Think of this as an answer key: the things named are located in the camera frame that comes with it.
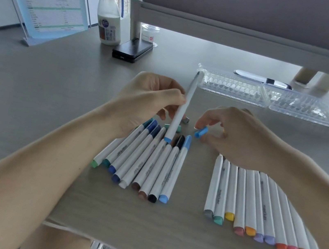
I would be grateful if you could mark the person's right hand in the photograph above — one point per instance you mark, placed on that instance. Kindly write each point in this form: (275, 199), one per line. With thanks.
(243, 138)

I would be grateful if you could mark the person's left hand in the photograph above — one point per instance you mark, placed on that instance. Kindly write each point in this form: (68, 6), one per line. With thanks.
(143, 101)

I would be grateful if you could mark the blue marker cap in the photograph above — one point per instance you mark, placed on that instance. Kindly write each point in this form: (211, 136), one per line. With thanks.
(153, 124)

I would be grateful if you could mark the mint marker cap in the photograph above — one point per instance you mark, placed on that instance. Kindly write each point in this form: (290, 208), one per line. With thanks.
(167, 126)

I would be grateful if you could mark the sky-blue-ended white marker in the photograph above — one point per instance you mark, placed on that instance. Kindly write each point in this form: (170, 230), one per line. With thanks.
(173, 174)
(181, 113)

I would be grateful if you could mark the sky-blue marker cap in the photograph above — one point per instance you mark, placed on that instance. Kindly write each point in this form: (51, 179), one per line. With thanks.
(201, 132)
(187, 141)

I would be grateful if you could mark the clear plastic marker case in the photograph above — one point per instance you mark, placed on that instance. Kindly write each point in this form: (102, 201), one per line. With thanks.
(235, 87)

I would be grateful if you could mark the blue-ended white marker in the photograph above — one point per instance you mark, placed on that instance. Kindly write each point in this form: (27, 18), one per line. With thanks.
(129, 151)

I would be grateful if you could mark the navy-ended white marker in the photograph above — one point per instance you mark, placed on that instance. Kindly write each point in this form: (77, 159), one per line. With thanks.
(134, 157)

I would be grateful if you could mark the mint-ended white marker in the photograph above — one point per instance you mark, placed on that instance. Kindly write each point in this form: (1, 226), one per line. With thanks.
(222, 194)

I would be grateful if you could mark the orange-tipped white marker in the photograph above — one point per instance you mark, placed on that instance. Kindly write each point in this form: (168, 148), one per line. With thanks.
(249, 204)

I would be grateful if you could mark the brown-ended white marker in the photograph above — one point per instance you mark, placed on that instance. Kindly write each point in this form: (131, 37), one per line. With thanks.
(149, 170)

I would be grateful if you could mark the set of red-toned markers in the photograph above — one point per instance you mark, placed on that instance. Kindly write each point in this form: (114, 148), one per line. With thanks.
(263, 207)

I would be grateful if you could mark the black-ended white marker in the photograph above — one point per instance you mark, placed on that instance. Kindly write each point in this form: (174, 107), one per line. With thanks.
(164, 175)

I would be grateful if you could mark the red-tipped white marker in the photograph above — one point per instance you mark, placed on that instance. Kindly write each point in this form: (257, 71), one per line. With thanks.
(277, 215)

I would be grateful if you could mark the pink-ended white marker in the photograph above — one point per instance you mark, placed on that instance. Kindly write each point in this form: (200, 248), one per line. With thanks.
(287, 221)

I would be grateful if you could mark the person's right forearm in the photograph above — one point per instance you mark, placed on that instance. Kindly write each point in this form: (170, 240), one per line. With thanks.
(318, 197)

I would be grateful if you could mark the person's left forearm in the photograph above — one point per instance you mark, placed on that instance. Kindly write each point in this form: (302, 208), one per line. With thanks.
(19, 177)

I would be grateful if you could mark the person's bare leg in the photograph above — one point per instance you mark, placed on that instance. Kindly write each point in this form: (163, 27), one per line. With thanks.
(55, 245)

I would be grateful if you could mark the black rectangular power bank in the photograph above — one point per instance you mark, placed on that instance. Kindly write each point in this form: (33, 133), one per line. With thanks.
(132, 51)

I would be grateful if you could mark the small clear jar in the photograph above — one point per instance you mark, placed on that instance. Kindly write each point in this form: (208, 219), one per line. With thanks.
(149, 35)

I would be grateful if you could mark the white milk bottle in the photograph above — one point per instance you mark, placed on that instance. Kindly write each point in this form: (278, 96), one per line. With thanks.
(109, 24)

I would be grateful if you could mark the brown paper cup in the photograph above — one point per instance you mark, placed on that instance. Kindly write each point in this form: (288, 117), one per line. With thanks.
(305, 76)

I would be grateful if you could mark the white paper cup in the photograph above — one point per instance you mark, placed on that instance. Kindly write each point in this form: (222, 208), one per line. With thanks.
(328, 82)

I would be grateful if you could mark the grey desk divider shelf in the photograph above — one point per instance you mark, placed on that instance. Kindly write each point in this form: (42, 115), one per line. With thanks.
(263, 11)

